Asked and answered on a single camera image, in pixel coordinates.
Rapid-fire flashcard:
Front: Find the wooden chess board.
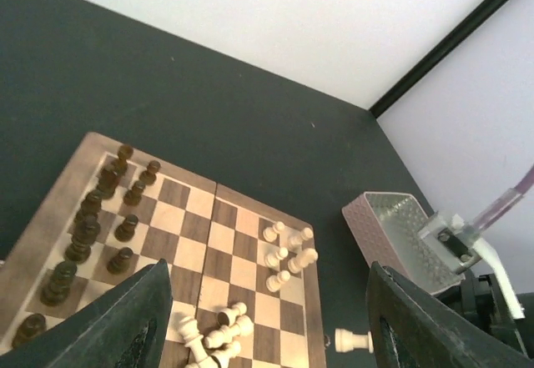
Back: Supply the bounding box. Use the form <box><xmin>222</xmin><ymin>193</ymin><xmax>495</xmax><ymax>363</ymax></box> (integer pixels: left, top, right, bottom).
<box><xmin>1</xmin><ymin>133</ymin><xmax>326</xmax><ymax>367</ymax></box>

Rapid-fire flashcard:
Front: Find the white pawn row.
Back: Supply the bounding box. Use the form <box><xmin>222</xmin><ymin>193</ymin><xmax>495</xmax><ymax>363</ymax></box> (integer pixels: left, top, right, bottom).
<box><xmin>264</xmin><ymin>247</ymin><xmax>289</xmax><ymax>269</ymax></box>
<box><xmin>266</xmin><ymin>270</ymin><xmax>291</xmax><ymax>293</ymax></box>

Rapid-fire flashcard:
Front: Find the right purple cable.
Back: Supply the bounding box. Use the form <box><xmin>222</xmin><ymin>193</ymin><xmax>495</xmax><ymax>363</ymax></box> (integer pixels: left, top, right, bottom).
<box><xmin>471</xmin><ymin>167</ymin><xmax>534</xmax><ymax>231</ymax></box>

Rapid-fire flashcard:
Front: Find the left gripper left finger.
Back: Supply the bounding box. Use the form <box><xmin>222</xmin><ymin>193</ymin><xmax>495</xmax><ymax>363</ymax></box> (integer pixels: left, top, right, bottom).
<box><xmin>1</xmin><ymin>260</ymin><xmax>173</xmax><ymax>367</ymax></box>

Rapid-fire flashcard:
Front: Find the right metal tray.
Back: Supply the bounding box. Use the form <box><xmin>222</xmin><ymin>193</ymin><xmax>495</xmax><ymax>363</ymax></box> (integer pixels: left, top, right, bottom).
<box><xmin>341</xmin><ymin>191</ymin><xmax>465</xmax><ymax>295</ymax></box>

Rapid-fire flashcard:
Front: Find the white knight standing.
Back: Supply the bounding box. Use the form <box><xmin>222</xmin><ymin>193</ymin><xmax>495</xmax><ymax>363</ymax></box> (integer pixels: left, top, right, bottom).
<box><xmin>287</xmin><ymin>248</ymin><xmax>319</xmax><ymax>274</ymax></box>

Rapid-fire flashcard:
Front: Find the white rook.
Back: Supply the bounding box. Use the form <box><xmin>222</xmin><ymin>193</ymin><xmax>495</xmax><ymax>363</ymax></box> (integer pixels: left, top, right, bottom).
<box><xmin>287</xmin><ymin>228</ymin><xmax>314</xmax><ymax>250</ymax></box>

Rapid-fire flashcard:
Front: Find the dark pawn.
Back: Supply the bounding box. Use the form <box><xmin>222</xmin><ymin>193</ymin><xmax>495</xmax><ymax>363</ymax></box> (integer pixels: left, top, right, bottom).
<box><xmin>107</xmin><ymin>247</ymin><xmax>134</xmax><ymax>275</ymax></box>
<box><xmin>114</xmin><ymin>214</ymin><xmax>139</xmax><ymax>242</ymax></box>
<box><xmin>139</xmin><ymin>160</ymin><xmax>161</xmax><ymax>186</ymax></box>
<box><xmin>123</xmin><ymin>180</ymin><xmax>146</xmax><ymax>206</ymax></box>

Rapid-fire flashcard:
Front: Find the white piece off board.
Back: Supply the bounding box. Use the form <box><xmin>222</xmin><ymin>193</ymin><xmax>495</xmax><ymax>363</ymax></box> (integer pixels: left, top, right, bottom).
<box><xmin>335</xmin><ymin>328</ymin><xmax>374</xmax><ymax>354</ymax></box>

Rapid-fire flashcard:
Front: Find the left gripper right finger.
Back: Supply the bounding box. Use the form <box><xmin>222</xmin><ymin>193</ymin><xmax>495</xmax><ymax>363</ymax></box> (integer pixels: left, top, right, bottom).
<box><xmin>366</xmin><ymin>262</ymin><xmax>530</xmax><ymax>367</ymax></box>

